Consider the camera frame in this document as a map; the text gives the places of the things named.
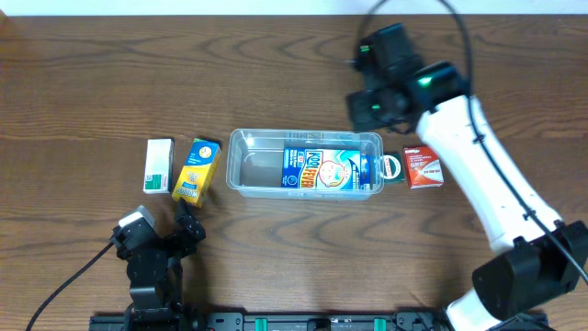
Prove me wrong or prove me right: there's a blue Kool Fever box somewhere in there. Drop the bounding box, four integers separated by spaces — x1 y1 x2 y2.
281 147 371 190

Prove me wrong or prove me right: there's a red white medicine box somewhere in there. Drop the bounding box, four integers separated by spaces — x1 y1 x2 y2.
403 146 445 189

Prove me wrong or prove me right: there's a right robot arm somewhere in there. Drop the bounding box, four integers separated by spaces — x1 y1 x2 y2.
346 24 587 330

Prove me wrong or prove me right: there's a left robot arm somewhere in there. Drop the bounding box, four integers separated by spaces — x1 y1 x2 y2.
112 199 206 323

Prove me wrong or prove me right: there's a clear plastic container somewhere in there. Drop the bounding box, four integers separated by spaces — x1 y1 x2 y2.
226 129 384 200

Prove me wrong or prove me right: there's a small green round-logo box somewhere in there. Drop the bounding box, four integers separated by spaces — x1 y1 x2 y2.
382 153 405 184

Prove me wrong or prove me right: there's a yellow Woods syrup box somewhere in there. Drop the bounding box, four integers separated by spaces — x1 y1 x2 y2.
172 139 221 207

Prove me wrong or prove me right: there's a white green Panadol box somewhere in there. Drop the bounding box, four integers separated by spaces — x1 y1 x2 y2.
142 139 174 194

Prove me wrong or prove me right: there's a black mounting rail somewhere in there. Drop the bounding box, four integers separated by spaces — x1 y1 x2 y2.
89 311 550 331

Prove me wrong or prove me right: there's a left black cable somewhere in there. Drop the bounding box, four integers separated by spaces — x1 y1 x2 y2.
25 241 116 331

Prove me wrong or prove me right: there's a black cable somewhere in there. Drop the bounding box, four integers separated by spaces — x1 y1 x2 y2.
25 241 116 331
353 0 588 286

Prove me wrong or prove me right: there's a right black cable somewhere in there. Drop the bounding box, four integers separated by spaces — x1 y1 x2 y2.
353 0 588 286

